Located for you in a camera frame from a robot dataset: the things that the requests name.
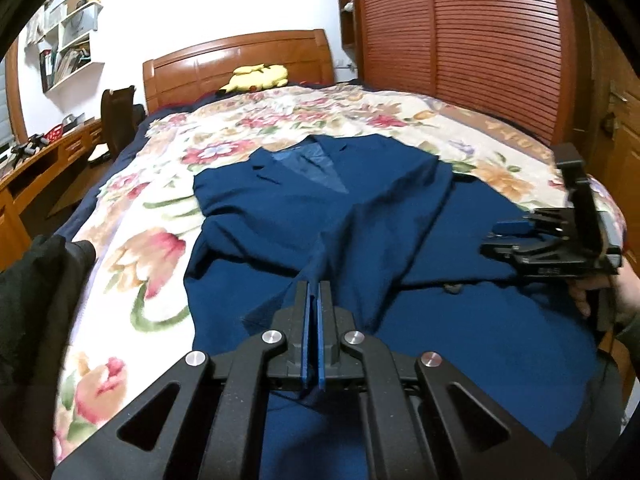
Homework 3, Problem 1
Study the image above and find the wooden desk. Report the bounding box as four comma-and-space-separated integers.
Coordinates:
1, 119, 102, 270

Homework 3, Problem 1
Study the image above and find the black folded garment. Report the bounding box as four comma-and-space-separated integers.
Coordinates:
1, 235, 96, 479

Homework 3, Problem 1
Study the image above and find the red-brown louvered wardrobe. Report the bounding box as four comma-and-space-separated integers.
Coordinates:
352, 0, 591, 145

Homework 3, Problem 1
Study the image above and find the yellow plush toy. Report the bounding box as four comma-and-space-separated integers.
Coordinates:
218, 64, 288, 94

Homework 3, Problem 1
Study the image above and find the white wall shelf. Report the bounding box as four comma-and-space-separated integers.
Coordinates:
24, 0, 104, 94

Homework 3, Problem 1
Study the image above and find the navy blue coat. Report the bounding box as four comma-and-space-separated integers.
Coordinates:
184, 135, 598, 479

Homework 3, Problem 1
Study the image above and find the floral bed blanket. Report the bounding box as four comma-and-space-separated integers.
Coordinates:
53, 84, 624, 474

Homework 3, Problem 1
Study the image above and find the person's right hand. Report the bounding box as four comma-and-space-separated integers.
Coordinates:
568, 257, 640, 325

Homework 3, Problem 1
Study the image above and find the dark wooden chair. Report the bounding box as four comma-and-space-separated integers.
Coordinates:
88, 86, 146, 167

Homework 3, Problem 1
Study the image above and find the wooden headboard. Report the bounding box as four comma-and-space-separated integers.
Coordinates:
142, 29, 335, 114

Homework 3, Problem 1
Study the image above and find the grey sleeve forearm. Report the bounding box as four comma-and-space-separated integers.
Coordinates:
614, 312, 640, 376

